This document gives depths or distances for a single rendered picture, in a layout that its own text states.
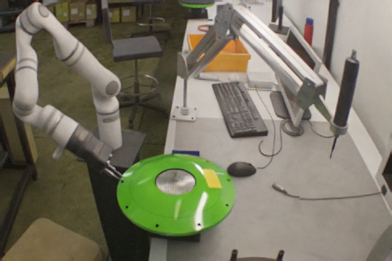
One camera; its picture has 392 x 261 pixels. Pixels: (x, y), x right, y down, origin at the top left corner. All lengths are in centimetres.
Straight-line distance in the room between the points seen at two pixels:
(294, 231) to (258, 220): 12
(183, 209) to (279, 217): 36
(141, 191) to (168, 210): 9
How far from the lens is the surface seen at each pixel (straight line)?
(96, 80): 126
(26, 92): 91
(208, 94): 171
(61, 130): 90
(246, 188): 120
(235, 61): 193
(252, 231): 106
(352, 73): 79
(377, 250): 49
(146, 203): 89
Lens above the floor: 171
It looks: 33 degrees down
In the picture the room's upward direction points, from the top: 2 degrees clockwise
